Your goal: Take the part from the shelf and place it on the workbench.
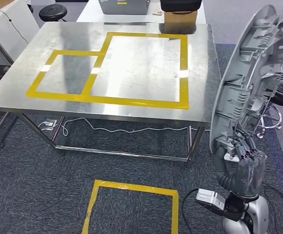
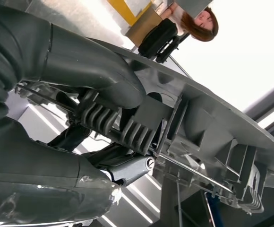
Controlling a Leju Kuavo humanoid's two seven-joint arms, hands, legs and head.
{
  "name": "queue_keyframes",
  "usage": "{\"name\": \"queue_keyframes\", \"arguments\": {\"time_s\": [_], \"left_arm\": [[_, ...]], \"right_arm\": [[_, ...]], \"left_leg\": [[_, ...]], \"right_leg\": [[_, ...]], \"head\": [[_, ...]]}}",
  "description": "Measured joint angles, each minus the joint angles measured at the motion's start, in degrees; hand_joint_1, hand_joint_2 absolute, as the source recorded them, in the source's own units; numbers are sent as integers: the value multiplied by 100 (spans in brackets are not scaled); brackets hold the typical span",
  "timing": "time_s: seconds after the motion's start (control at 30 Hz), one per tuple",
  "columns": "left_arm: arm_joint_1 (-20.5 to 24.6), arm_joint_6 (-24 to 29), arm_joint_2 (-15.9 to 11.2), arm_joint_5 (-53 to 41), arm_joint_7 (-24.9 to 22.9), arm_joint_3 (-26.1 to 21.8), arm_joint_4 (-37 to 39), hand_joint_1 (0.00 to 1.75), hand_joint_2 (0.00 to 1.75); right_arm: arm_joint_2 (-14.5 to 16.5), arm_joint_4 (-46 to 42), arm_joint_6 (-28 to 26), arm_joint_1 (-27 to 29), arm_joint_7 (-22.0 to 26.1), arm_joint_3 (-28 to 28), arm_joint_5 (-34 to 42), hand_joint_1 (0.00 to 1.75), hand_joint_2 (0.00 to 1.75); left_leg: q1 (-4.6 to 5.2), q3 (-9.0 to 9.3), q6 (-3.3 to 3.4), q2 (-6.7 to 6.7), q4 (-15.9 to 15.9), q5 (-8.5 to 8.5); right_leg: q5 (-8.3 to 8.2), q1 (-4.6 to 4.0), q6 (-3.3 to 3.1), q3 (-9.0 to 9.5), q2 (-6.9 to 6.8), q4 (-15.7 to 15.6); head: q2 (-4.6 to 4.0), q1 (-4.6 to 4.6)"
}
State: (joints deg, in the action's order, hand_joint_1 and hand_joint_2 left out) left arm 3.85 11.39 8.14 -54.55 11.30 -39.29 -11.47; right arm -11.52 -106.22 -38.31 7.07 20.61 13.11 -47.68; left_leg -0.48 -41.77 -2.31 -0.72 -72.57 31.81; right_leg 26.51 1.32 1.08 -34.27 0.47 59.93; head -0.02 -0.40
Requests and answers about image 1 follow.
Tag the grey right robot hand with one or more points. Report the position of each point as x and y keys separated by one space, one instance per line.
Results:
x=249 y=174

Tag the silver wheel hubcap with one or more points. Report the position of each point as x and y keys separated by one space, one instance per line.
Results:
x=231 y=97

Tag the steel workbench table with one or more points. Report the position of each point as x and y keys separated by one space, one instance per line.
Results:
x=136 y=68

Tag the black case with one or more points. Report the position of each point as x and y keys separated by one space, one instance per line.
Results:
x=180 y=5

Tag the grey box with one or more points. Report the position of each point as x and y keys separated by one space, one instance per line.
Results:
x=124 y=7

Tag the white power strip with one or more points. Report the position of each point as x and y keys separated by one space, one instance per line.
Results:
x=48 y=125

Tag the white desk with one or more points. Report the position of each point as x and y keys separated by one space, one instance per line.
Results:
x=9 y=35

